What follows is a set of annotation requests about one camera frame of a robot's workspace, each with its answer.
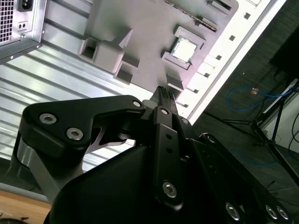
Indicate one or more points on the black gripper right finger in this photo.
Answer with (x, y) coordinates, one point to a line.
(233, 184)

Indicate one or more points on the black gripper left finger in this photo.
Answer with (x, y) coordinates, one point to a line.
(58, 116)

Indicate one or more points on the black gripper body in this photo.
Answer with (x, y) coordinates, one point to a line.
(112, 193)

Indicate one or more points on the silver CPU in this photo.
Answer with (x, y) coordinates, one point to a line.
(184, 50)

